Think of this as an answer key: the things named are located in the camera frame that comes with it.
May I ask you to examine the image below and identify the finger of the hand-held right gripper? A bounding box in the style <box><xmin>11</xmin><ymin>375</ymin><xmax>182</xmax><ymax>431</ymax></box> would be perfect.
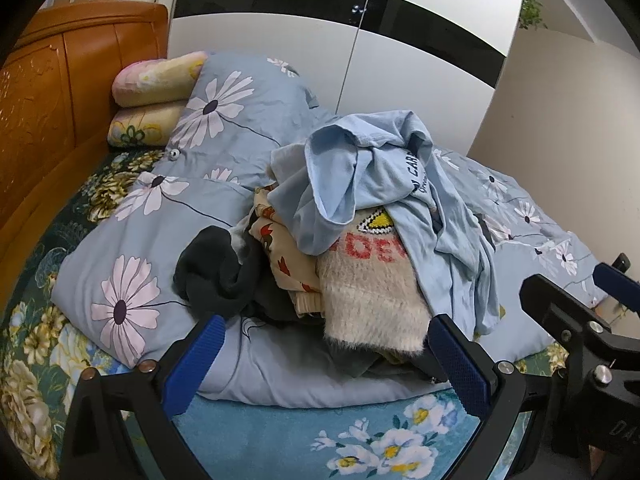
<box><xmin>519</xmin><ymin>273</ymin><xmax>627</xmax><ymax>362</ymax></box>
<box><xmin>594</xmin><ymin>254</ymin><xmax>640</xmax><ymax>312</ymax></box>

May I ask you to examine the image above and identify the light blue printed t-shirt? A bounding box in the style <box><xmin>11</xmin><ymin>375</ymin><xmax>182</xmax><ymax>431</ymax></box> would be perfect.
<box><xmin>267</xmin><ymin>110</ymin><xmax>501</xmax><ymax>338</ymax></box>

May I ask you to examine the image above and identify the teal floral blanket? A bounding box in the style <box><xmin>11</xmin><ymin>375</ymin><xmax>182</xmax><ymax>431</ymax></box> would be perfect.
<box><xmin>0</xmin><ymin>150</ymin><xmax>640</xmax><ymax>480</ymax></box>

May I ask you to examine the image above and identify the black fleece garment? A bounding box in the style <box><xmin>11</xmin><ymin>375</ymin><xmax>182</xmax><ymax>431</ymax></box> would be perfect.
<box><xmin>172</xmin><ymin>225</ymin><xmax>281</xmax><ymax>322</ymax></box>

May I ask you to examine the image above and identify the yellow floral pillow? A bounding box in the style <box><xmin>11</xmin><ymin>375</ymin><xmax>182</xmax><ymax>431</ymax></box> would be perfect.
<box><xmin>106</xmin><ymin>101</ymin><xmax>188</xmax><ymax>147</ymax></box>

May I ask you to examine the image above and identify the charcoal grey garment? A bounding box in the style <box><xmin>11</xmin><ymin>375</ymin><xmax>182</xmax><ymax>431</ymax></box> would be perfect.
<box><xmin>325</xmin><ymin>335</ymin><xmax>437</xmax><ymax>382</ymax></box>

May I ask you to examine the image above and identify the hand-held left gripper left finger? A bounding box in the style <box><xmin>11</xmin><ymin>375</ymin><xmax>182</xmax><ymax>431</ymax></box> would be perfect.
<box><xmin>59</xmin><ymin>314</ymin><xmax>227</xmax><ymax>480</ymax></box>

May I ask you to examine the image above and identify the wooden headboard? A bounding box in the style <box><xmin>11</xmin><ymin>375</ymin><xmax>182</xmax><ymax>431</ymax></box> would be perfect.
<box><xmin>0</xmin><ymin>0</ymin><xmax>170</xmax><ymax>261</ymax></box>

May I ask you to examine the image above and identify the blue daisy print duvet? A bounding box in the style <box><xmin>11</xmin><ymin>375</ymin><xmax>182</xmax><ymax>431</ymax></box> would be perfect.
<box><xmin>50</xmin><ymin>52</ymin><xmax>608</xmax><ymax>403</ymax></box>

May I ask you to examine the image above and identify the green potted plant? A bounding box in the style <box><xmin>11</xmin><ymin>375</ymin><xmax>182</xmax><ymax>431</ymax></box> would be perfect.
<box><xmin>517</xmin><ymin>0</ymin><xmax>549</xmax><ymax>31</ymax></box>

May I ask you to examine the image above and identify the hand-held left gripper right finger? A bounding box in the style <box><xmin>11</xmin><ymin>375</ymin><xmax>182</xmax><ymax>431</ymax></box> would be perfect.
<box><xmin>427</xmin><ymin>314</ymin><xmax>557</xmax><ymax>480</ymax></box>

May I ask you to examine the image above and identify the pink floral pillow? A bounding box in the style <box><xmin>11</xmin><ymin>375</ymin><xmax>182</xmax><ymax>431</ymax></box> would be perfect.
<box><xmin>111</xmin><ymin>51</ymin><xmax>208</xmax><ymax>108</ymax></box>

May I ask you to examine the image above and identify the cream floral print garment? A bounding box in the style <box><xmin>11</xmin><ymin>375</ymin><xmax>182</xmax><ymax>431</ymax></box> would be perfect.
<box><xmin>247</xmin><ymin>187</ymin><xmax>326</xmax><ymax>317</ymax></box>

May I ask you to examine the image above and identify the cream fuzzy sweater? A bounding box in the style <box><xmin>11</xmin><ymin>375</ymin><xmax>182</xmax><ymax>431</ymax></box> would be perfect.
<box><xmin>315</xmin><ymin>207</ymin><xmax>433</xmax><ymax>356</ymax></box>

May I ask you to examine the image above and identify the white wardrobe with black stripe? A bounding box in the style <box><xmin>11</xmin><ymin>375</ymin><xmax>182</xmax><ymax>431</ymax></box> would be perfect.
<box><xmin>167</xmin><ymin>0</ymin><xmax>528</xmax><ymax>161</ymax></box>

